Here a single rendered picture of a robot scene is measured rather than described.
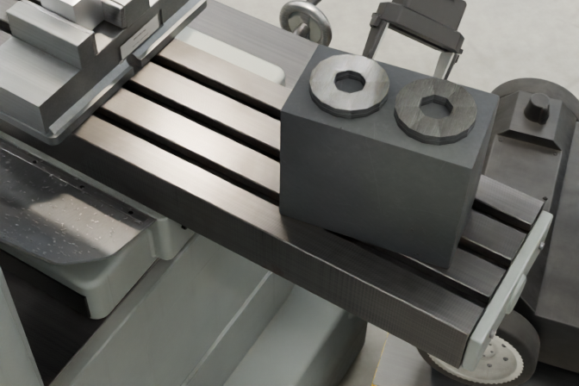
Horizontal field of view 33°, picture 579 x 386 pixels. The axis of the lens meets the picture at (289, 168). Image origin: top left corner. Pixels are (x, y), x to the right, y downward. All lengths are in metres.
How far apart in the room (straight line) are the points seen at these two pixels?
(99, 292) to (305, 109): 0.41
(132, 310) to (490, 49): 1.72
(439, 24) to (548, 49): 1.68
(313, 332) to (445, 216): 0.92
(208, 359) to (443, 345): 0.70
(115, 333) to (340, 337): 0.74
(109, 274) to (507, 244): 0.52
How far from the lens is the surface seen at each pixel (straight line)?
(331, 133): 1.07
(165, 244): 1.37
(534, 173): 1.79
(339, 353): 2.05
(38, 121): 1.31
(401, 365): 1.74
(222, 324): 1.79
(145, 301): 1.43
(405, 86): 1.10
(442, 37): 1.27
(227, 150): 1.29
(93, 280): 1.32
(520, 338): 1.60
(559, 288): 1.68
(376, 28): 1.25
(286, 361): 1.96
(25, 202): 1.34
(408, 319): 1.18
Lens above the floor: 1.91
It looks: 49 degrees down
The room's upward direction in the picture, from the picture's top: 1 degrees clockwise
